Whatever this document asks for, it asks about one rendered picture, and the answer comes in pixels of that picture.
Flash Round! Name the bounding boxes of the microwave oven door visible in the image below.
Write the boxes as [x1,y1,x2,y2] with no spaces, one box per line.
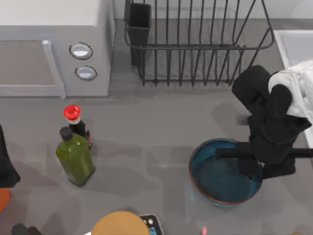
[0,40,66,99]

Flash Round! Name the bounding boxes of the black wire dish rack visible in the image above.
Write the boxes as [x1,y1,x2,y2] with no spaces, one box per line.
[123,0,274,87]

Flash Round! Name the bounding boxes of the black cutlery holder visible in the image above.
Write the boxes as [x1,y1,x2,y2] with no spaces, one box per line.
[124,0,152,47]

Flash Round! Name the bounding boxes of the dark bottle with red cap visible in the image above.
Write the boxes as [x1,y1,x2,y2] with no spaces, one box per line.
[62,104,93,150]

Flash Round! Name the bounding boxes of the pale microwave oven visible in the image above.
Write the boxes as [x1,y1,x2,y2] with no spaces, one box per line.
[0,0,116,99]

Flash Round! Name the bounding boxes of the green bottle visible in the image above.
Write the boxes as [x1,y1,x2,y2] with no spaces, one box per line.
[55,126,96,188]

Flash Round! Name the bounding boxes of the black flat device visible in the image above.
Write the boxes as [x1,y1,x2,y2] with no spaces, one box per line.
[138,213,165,235]

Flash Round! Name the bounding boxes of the blue bowl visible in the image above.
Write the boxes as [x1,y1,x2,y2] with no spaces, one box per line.
[188,138,264,207]

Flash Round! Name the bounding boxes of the orange round object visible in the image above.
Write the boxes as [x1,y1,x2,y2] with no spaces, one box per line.
[0,188,11,212]

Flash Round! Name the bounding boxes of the tan round object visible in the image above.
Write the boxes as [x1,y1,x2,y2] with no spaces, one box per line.
[90,211,150,235]

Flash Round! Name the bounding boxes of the small round microwave knob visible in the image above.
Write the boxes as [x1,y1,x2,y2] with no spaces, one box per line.
[74,65,98,81]

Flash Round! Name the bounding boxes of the large round microwave knob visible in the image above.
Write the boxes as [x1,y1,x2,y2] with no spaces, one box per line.
[69,42,94,60]

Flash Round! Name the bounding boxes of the white sink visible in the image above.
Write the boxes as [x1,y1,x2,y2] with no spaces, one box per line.
[273,29,313,71]

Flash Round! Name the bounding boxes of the black rounded object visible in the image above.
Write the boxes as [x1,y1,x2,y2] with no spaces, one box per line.
[10,223,44,235]

